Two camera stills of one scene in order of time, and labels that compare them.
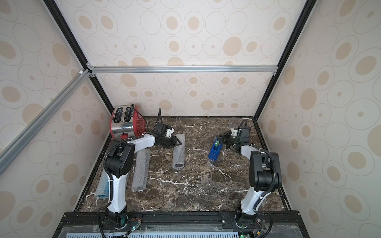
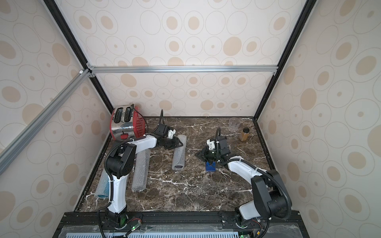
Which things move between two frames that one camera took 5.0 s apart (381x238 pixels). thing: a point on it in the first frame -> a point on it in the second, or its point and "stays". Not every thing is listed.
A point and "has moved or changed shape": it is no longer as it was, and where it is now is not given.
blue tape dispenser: [215, 149] has moved or changed shape
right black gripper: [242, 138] -> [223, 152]
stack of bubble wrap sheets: [178, 152] stays
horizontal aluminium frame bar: [133, 69] stays
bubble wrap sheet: [141, 168] stays
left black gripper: [174, 142] stays
